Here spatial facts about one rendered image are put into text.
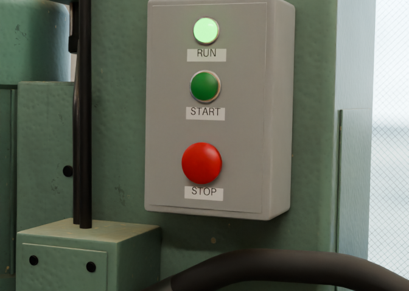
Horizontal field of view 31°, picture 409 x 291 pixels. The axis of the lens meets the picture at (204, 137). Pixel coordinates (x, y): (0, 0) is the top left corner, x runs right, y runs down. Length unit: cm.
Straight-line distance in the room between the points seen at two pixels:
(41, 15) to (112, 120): 18
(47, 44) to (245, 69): 31
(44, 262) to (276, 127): 20
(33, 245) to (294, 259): 20
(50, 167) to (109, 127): 10
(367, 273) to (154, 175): 17
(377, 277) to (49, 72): 41
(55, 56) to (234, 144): 31
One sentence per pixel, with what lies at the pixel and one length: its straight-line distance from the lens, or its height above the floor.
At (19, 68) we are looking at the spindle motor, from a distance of 76.
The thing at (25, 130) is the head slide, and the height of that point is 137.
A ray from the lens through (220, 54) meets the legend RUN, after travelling 53.
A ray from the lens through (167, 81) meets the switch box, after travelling 54.
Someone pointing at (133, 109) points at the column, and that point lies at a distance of 62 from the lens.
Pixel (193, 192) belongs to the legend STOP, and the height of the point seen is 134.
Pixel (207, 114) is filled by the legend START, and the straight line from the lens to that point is 53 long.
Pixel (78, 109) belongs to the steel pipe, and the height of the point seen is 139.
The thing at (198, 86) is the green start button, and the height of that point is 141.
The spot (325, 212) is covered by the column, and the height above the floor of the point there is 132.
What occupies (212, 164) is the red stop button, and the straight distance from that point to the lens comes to 52.
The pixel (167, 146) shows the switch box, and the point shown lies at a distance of 54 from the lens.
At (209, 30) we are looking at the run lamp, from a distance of 53.
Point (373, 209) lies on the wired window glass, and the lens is 205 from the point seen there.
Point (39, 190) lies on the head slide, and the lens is 72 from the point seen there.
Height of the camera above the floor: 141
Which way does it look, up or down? 3 degrees down
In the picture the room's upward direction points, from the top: 1 degrees clockwise
